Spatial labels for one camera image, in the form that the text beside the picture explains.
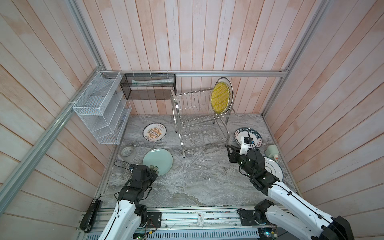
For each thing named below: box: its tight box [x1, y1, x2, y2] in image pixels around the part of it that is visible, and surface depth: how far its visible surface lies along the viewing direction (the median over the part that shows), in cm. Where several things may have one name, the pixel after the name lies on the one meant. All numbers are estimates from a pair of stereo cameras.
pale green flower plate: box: [142, 148, 174, 177], surface depth 95 cm
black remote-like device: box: [79, 198, 101, 233], surface depth 75 cm
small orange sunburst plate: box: [142, 122, 167, 142], surface depth 112 cm
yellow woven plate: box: [210, 81, 230, 114], surface depth 85 cm
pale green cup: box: [264, 144, 280, 160], surface depth 94 cm
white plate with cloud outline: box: [263, 156, 284, 182], surface depth 93 cm
